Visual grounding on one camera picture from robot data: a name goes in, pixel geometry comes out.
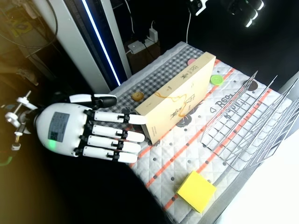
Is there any grey quilt with printed bear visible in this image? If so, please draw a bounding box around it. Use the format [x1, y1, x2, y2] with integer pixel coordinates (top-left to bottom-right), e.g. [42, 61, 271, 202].
[108, 41, 294, 224]

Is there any grey column with blue light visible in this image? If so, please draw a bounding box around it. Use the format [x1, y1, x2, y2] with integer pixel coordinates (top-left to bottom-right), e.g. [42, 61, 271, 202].
[32, 0, 132, 94]

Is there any black looped cable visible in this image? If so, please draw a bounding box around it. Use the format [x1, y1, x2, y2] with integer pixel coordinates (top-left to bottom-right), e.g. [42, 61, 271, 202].
[0, 0, 59, 50]

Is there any brown toy cookie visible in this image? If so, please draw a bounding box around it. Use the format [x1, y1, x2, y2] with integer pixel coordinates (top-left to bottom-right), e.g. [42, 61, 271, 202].
[130, 91, 144, 102]

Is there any yellow square sponge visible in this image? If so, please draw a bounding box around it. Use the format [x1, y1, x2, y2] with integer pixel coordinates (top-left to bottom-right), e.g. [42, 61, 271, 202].
[177, 170, 217, 214]

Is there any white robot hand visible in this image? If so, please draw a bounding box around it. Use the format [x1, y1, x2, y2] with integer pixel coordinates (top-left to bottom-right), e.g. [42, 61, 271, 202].
[35, 93, 147, 164]
[228, 0, 266, 28]

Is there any wire dish rack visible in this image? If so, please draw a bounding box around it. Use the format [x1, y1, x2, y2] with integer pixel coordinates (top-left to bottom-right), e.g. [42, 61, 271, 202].
[200, 70, 299, 173]

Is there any white power strip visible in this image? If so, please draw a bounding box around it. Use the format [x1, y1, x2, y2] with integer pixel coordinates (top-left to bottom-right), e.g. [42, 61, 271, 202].
[127, 38, 157, 56]

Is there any green round disc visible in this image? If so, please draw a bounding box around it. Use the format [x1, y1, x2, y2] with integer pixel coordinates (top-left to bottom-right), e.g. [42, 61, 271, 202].
[209, 74, 225, 86]

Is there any thin white cable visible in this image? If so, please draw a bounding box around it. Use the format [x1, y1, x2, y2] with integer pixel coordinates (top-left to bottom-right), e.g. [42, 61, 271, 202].
[185, 13, 193, 44]
[123, 0, 135, 34]

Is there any white charger plug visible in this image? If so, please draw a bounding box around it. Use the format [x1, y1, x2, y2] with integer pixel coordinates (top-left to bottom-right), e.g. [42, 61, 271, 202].
[148, 20, 159, 42]

